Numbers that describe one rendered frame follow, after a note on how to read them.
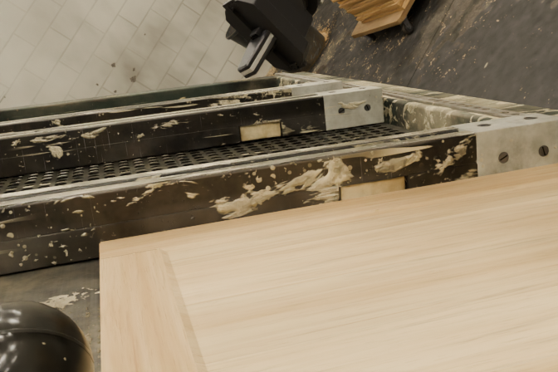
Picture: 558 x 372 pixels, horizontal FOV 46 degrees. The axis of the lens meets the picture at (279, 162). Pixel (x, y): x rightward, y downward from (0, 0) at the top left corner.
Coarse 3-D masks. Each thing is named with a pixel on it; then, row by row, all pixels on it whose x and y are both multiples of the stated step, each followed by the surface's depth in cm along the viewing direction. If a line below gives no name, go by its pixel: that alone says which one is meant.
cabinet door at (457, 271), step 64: (448, 192) 73; (512, 192) 72; (128, 256) 63; (192, 256) 62; (256, 256) 60; (320, 256) 58; (384, 256) 57; (448, 256) 55; (512, 256) 54; (128, 320) 48; (192, 320) 48; (256, 320) 47; (320, 320) 46; (384, 320) 45; (448, 320) 44; (512, 320) 43
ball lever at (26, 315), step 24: (0, 312) 16; (24, 312) 16; (48, 312) 16; (0, 336) 15; (24, 336) 15; (48, 336) 16; (72, 336) 16; (0, 360) 15; (24, 360) 15; (48, 360) 15; (72, 360) 16
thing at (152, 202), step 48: (336, 144) 78; (384, 144) 75; (432, 144) 76; (480, 144) 78; (528, 144) 79; (48, 192) 70; (96, 192) 67; (144, 192) 68; (192, 192) 70; (240, 192) 71; (288, 192) 72; (336, 192) 74; (0, 240) 65; (48, 240) 67; (96, 240) 68
